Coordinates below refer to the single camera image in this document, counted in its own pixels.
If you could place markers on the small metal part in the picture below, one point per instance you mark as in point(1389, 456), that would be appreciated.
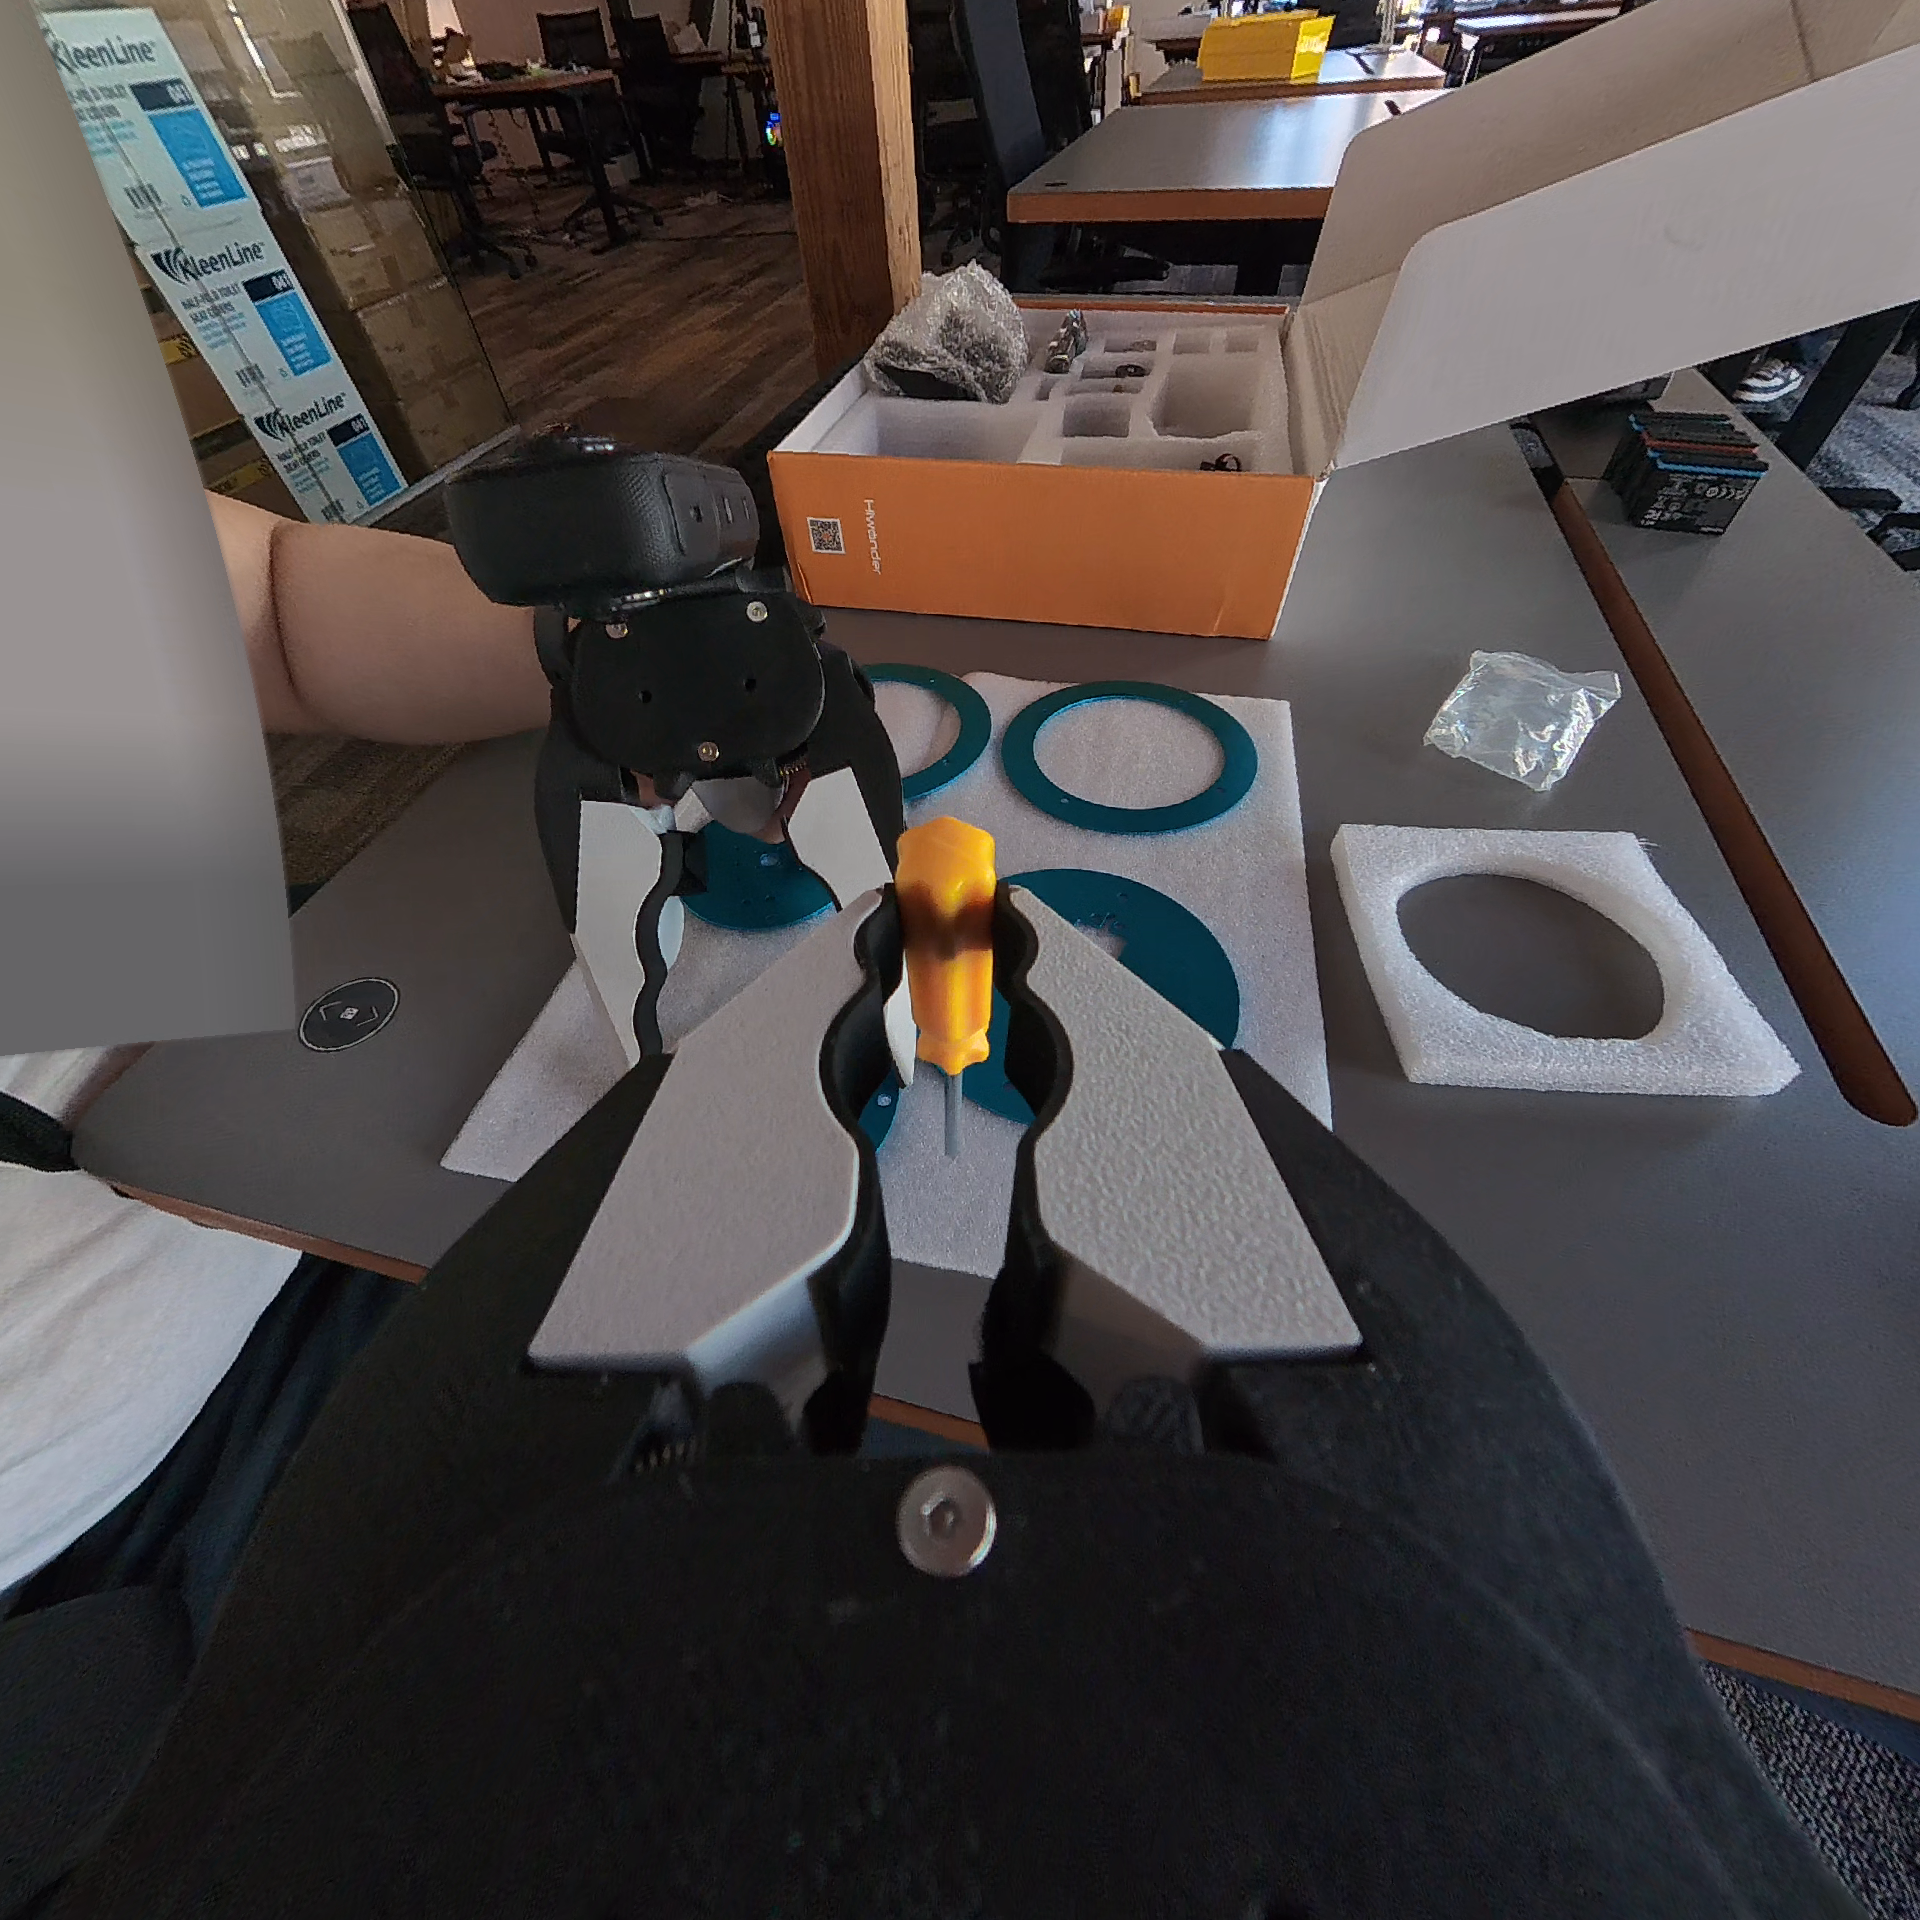
point(1070, 342)

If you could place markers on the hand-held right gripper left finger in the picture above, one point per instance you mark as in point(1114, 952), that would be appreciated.
point(707, 1199)

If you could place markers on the blue disc with rectangular slot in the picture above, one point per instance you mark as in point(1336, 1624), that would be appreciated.
point(1171, 960)

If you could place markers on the wooden pillar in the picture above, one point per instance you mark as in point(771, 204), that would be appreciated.
point(841, 150)

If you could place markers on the round black desk control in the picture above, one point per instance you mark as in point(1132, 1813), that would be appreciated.
point(346, 1014)

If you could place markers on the stacked labelled cartons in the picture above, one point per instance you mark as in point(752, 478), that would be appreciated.
point(303, 301)

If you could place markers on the small plain blue disc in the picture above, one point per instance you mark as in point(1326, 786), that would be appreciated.
point(750, 892)

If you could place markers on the person's dark trousers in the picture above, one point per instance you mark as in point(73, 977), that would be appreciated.
point(228, 1500)

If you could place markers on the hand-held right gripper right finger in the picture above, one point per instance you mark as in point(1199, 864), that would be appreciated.
point(1188, 1199)

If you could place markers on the adjacent grey desk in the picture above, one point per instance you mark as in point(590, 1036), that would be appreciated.
point(1799, 643)

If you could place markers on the bubble wrap bundle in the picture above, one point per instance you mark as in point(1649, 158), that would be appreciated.
point(953, 338)

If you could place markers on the orange cardboard kit box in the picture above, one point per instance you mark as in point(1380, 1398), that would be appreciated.
point(1050, 557)

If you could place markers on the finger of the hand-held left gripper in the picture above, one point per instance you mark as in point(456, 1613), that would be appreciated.
point(847, 864)
point(616, 915)

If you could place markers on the white foam frame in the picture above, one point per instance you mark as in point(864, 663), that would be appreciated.
point(1389, 1020)

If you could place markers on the stack of small black boxes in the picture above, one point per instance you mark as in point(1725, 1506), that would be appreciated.
point(1688, 472)

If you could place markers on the clear plastic bag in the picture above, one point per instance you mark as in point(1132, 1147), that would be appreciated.
point(1523, 719)

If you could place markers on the yellow storage bins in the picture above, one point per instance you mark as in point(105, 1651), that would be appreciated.
point(1268, 44)

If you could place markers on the person's left forearm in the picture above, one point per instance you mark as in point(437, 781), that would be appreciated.
point(389, 631)

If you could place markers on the wood-edged background desk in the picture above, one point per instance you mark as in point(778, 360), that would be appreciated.
point(1199, 164)

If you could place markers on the white foam sheet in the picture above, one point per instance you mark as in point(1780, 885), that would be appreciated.
point(1274, 930)

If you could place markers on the person's white shirt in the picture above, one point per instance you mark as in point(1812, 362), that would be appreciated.
point(120, 1319)

